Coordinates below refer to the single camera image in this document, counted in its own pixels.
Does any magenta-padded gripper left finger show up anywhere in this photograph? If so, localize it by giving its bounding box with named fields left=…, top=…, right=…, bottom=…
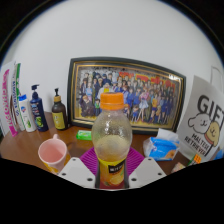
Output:
left=57, top=147, right=100, bottom=190

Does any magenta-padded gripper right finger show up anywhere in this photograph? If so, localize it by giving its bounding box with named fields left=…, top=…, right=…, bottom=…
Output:
left=125, top=147, right=168, bottom=190

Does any orange juice bottle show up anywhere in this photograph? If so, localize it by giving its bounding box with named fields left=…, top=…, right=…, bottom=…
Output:
left=91, top=92, right=134, bottom=190

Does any blue tissue pack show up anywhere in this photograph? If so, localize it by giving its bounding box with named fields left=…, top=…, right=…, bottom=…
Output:
left=142, top=128, right=181, bottom=162

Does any pink and yellow mug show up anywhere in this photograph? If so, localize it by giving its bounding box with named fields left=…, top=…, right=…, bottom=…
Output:
left=37, top=133, right=72, bottom=175

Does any floral snack packet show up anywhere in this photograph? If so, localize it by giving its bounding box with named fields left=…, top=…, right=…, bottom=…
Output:
left=170, top=161, right=186, bottom=174

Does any green packet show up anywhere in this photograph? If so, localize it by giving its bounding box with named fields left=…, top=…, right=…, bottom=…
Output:
left=75, top=129, right=93, bottom=141

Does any brown pump bottle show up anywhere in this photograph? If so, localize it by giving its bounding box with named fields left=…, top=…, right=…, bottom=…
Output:
left=51, top=87, right=69, bottom=131

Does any dark blue pump bottle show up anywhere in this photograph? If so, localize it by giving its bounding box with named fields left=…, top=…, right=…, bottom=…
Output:
left=29, top=84, right=50, bottom=133

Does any framed group picture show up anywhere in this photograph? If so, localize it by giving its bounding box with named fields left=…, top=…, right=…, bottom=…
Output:
left=66, top=56, right=187, bottom=136

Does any white bottle with blue cap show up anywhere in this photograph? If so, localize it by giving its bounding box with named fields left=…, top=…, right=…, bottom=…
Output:
left=18, top=94, right=37, bottom=133

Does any white printed tote bag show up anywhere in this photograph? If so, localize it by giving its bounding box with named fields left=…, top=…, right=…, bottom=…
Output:
left=175, top=65, right=224, bottom=163

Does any pink and white tube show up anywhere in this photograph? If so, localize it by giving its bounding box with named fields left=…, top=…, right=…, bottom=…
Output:
left=0, top=60, right=19, bottom=138

